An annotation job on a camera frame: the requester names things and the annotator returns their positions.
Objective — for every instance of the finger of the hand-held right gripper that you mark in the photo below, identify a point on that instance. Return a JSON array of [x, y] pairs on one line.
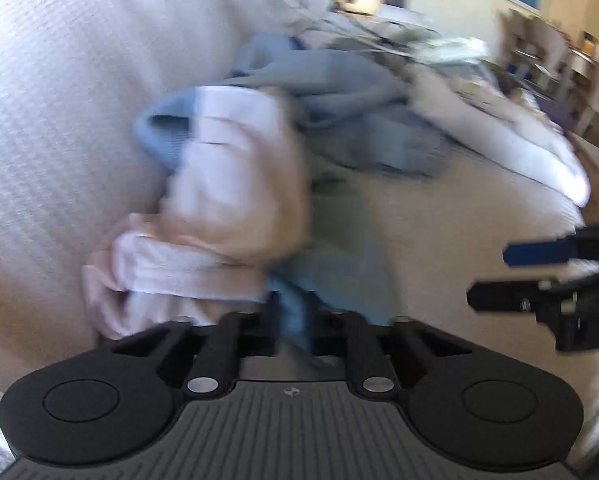
[[534, 252], [504, 296]]

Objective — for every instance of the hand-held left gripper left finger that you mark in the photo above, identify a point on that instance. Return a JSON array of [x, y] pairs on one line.
[[273, 325]]

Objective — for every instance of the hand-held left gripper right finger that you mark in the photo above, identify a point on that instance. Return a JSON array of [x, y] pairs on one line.
[[313, 325]]

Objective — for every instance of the pink garment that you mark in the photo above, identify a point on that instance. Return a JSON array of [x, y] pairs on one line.
[[219, 210]]

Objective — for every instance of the light blue garment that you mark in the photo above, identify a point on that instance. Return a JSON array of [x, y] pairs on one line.
[[354, 100]]

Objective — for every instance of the orange jar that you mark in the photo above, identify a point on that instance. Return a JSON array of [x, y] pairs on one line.
[[589, 50]]

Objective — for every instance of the white power strip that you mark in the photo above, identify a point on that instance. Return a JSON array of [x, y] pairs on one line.
[[454, 50]]

